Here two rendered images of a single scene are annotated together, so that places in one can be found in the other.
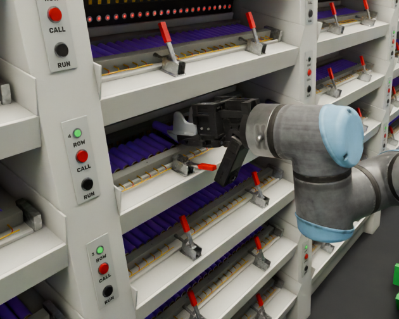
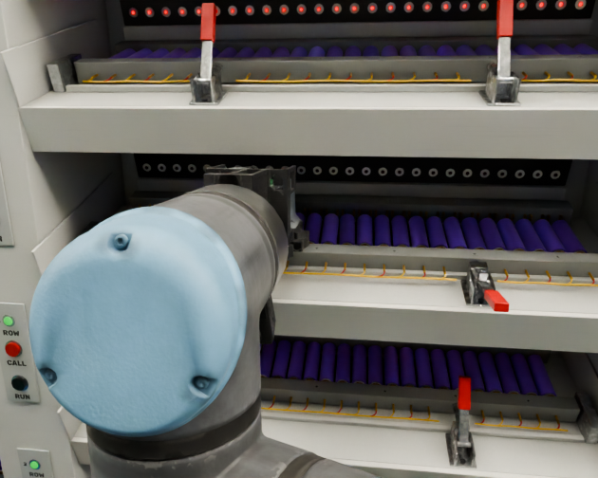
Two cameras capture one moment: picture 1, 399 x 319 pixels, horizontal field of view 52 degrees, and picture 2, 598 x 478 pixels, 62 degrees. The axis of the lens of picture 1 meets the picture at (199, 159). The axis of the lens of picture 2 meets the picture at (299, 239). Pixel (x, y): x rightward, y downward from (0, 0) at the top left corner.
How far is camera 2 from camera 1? 67 cm
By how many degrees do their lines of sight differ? 52
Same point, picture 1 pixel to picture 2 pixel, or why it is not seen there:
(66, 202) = not seen: outside the picture
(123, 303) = (47, 416)
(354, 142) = (115, 357)
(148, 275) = not seen: hidden behind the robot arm
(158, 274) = not seen: hidden behind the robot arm
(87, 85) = not seen: outside the picture
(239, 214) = (386, 439)
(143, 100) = (108, 129)
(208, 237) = (284, 432)
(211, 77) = (289, 124)
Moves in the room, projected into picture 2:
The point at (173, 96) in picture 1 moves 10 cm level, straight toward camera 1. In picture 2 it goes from (181, 138) to (69, 145)
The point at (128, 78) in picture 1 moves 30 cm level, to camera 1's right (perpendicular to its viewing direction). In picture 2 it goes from (130, 93) to (303, 94)
